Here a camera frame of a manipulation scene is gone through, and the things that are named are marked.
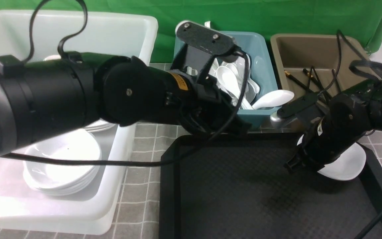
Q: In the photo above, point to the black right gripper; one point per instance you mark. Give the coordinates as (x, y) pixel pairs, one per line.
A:
(340, 130)

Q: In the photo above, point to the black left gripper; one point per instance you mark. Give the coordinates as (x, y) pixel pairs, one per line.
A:
(201, 109)

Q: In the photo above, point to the white bowl tray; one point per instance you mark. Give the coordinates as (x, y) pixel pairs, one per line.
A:
(342, 162)

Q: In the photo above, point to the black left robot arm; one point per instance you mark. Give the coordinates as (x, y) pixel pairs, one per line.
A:
(41, 100)

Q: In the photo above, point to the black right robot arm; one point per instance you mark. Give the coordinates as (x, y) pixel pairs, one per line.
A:
(350, 114)

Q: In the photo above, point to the white square plate stack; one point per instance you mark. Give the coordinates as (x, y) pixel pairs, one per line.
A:
(96, 126)

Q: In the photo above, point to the pile of white spoons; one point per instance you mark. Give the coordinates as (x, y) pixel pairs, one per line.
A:
(230, 77)

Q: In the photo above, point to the white spoon on bin rim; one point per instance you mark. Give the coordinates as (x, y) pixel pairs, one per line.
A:
(273, 99)

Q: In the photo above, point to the black chopstick in brown bin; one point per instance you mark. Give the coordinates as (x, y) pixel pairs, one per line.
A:
(300, 83)

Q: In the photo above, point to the brown plastic bin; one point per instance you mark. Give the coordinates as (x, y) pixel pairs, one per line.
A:
(294, 52)

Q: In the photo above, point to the teal plastic bin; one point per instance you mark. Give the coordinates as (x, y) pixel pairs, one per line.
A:
(262, 78)

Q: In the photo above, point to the black serving tray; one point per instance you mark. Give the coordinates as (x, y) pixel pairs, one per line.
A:
(239, 189)

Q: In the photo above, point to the green backdrop cloth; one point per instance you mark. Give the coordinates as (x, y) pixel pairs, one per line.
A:
(359, 19)

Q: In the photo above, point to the grey checked tablecloth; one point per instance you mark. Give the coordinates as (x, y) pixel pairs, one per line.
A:
(135, 214)

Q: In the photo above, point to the white bowl stack in tub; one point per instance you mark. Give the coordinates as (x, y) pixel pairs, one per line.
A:
(62, 180)

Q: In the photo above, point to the large white plastic tub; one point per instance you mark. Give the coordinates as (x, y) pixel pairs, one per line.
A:
(91, 210)

